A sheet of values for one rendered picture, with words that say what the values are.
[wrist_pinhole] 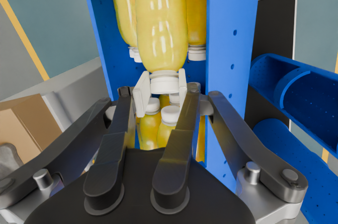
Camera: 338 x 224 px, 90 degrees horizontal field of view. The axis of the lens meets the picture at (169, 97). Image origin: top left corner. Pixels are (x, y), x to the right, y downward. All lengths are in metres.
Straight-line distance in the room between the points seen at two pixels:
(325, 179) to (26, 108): 1.33
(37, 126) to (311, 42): 1.80
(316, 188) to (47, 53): 2.07
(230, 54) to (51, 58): 1.67
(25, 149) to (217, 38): 0.54
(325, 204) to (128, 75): 1.10
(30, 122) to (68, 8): 1.21
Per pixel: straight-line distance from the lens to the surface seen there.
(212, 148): 0.28
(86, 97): 0.77
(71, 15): 1.64
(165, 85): 0.21
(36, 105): 0.59
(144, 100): 0.18
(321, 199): 1.23
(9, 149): 0.60
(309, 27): 1.76
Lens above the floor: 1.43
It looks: 66 degrees down
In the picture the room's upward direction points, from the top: 175 degrees counter-clockwise
